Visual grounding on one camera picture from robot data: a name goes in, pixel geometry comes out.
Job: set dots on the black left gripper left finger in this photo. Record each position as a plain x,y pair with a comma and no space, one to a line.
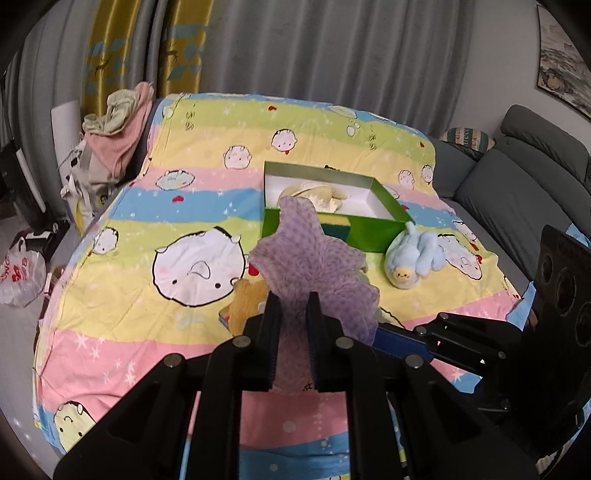
244,363

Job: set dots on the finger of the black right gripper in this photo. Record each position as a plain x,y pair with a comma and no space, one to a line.
401,343

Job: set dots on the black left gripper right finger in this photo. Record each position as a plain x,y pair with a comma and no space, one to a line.
340,363

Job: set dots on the orange cookie plush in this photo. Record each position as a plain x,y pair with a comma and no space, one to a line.
248,301

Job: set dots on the light blue plush toy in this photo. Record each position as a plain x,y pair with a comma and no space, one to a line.
412,256

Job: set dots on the purple fluffy cloth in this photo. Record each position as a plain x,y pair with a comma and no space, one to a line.
299,258

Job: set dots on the green cardboard box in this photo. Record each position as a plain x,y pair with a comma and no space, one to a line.
355,208

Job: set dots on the yellow green sponge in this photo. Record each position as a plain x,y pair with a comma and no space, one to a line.
335,225

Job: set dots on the blue orange tissue pack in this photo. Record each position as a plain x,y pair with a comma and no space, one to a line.
223,316

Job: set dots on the colourful cartoon bed sheet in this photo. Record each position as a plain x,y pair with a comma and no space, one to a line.
151,275

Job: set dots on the cream plush in box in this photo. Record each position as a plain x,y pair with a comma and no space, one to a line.
324,197

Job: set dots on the grey sofa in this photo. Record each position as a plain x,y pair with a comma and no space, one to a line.
535,175

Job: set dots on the patterned cushion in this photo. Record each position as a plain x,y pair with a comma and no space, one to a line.
472,142

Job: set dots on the white red plastic bag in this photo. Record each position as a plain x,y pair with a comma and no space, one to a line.
23,275

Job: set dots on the pile of clothes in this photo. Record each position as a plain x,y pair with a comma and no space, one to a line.
97,164

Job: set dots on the grey curtain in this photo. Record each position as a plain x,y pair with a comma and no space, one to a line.
404,60

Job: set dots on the white board by curtain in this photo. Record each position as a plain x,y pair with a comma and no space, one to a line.
66,132

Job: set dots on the framed landscape painting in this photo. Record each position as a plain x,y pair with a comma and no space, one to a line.
562,71

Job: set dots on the yellow patterned curtain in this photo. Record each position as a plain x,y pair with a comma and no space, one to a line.
161,42

